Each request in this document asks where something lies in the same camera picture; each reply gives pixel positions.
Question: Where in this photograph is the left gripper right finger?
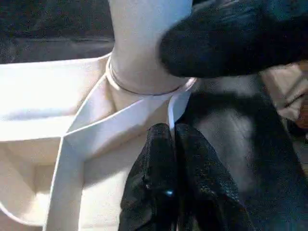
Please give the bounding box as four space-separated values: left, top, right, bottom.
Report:
174 123 256 231

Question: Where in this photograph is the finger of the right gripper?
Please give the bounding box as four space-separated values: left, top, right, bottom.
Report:
158 0 308 79

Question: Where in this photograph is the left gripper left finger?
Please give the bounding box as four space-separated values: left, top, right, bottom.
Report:
119 122 179 231

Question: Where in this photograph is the white plastic table leg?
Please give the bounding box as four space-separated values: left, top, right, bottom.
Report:
105 0 197 96

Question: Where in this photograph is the white plastic table top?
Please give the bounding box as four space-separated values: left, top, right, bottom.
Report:
0 54 198 231

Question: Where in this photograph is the black work mat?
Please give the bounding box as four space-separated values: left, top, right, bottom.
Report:
0 0 308 231

